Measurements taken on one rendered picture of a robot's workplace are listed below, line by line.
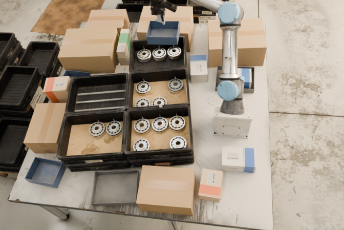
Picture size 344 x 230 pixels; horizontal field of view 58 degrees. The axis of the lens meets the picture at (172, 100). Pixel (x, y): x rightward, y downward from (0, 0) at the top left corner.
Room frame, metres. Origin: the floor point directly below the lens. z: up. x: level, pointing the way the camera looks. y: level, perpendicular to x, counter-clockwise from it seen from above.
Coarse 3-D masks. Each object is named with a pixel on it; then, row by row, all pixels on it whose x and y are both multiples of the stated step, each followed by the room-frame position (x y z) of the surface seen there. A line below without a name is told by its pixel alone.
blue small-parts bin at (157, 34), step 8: (152, 24) 1.62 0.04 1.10; (160, 24) 1.61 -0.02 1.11; (168, 24) 1.59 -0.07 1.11; (176, 24) 1.58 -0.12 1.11; (152, 32) 1.58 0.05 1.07; (160, 32) 1.57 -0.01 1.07; (168, 32) 1.55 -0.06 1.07; (176, 32) 1.54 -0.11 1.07; (152, 40) 1.48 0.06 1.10; (160, 40) 1.46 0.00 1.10; (168, 40) 1.44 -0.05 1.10; (176, 40) 1.43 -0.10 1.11
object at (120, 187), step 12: (96, 180) 0.76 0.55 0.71; (108, 180) 0.75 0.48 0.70; (120, 180) 0.74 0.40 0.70; (132, 180) 0.72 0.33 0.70; (96, 192) 0.69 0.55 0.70; (108, 192) 0.68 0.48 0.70; (120, 192) 0.66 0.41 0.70; (132, 192) 0.65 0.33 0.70; (96, 204) 0.60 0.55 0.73; (108, 204) 0.59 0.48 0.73; (120, 204) 0.58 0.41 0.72; (132, 204) 0.57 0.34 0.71
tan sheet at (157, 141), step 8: (136, 120) 1.07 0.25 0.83; (152, 120) 1.04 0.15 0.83; (168, 120) 1.02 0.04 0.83; (152, 128) 0.99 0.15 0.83; (168, 128) 0.97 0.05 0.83; (136, 136) 0.95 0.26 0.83; (144, 136) 0.94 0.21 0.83; (152, 136) 0.93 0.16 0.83; (160, 136) 0.92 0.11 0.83; (168, 136) 0.91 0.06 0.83; (184, 136) 0.89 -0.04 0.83; (152, 144) 0.87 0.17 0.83; (160, 144) 0.86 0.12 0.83; (168, 144) 0.86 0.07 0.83
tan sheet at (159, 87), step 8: (184, 80) 1.31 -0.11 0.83; (152, 88) 1.30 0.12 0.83; (160, 88) 1.29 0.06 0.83; (184, 88) 1.25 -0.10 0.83; (136, 96) 1.25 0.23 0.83; (144, 96) 1.24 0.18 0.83; (152, 96) 1.23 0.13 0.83; (160, 96) 1.22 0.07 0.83; (168, 96) 1.21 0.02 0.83; (176, 96) 1.20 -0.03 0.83; (184, 96) 1.18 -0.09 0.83
